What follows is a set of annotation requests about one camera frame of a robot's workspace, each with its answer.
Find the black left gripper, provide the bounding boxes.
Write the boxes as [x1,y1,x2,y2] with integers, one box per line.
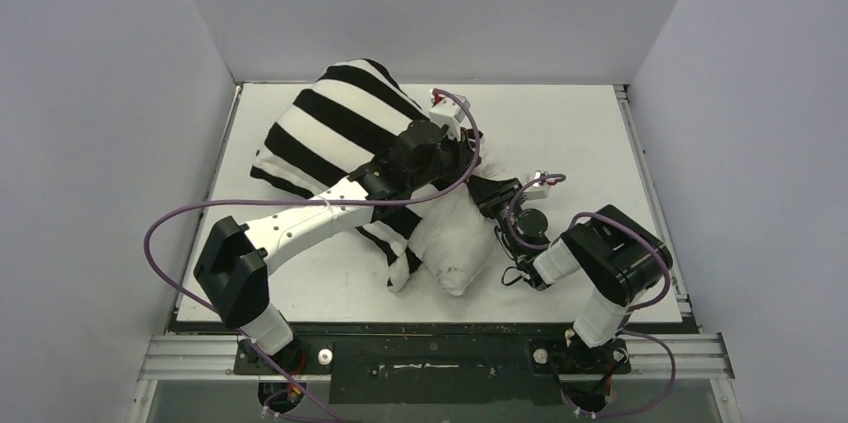
[410,126,484,193]

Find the white pillow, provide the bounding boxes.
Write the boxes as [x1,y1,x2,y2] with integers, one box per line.
[360,128,518,300]

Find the black white striped pillowcase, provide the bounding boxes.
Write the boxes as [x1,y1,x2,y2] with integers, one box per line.
[249,59,439,292]

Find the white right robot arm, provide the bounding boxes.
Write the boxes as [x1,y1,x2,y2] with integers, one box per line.
[467,172,673,371]

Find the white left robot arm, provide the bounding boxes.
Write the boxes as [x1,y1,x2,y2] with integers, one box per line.
[193,120,482,373]

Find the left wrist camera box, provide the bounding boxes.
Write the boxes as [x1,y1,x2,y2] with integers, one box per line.
[428,92,470,126]

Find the black metal base rail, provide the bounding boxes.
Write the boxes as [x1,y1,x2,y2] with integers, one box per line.
[143,319,733,423]

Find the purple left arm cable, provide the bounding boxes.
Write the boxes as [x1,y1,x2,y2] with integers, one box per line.
[143,88,484,423]

